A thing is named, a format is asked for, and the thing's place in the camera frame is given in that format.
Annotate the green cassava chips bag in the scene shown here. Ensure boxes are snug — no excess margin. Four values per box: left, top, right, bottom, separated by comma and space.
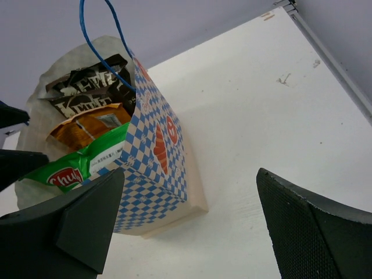
23, 123, 130, 193

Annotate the brown kettle chips bag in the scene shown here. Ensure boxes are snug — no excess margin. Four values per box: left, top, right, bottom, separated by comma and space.
40, 54, 131, 99
48, 86, 136, 119

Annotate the aluminium table edge frame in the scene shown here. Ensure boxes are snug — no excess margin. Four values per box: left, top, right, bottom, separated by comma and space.
272, 1, 371, 125

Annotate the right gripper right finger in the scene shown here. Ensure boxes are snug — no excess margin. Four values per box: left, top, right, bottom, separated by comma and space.
256, 168, 371, 278

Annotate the orange chips bag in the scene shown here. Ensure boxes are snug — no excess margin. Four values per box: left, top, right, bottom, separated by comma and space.
49, 103, 131, 151

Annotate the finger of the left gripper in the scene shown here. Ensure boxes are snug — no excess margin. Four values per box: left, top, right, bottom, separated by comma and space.
0, 101, 30, 128
1, 149, 49, 191

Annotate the blue checkered paper bag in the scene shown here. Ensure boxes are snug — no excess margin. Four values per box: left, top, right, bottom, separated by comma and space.
15, 35, 208, 237

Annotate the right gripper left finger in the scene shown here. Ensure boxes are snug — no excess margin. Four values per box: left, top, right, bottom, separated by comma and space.
1, 169, 124, 278

